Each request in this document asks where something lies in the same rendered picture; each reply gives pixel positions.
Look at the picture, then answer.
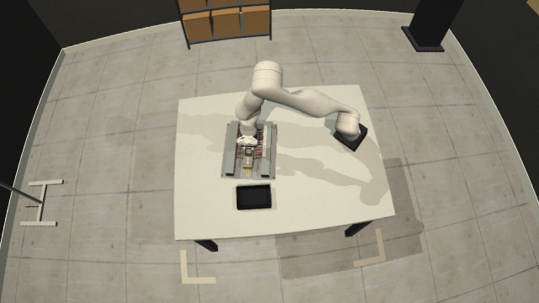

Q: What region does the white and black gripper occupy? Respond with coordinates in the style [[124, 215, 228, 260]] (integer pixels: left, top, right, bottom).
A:
[[237, 126, 258, 156]]

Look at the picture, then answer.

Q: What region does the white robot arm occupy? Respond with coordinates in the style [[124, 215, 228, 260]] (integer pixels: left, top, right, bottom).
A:
[[235, 61, 360, 140]]

